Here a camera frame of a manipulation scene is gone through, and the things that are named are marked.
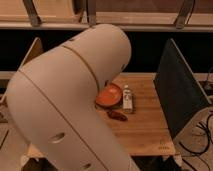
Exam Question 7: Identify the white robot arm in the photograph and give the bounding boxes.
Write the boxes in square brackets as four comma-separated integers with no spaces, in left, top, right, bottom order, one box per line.
[6,24,140,171]

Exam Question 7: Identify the orange plate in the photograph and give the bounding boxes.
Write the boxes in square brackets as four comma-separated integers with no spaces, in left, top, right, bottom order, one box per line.
[95,83,122,107]

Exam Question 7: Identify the small white bottle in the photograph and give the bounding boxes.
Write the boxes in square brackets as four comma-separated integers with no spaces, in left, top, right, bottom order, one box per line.
[123,85,133,113]

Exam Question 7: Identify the dark red chili pepper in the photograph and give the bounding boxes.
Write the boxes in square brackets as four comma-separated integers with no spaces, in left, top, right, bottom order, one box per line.
[107,110,128,121]

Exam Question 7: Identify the right dark side panel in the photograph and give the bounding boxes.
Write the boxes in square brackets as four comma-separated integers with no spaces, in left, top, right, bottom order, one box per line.
[154,39,211,138]

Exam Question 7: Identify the left wooden side panel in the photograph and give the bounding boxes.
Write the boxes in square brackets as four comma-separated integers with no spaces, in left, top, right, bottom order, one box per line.
[0,37,45,101]

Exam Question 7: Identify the black floor cables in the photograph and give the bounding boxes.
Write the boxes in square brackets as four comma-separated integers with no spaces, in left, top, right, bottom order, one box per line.
[178,111,213,171]

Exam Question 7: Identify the wooden shelf frame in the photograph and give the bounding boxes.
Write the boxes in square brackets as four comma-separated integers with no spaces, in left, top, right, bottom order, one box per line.
[0,0,213,32]

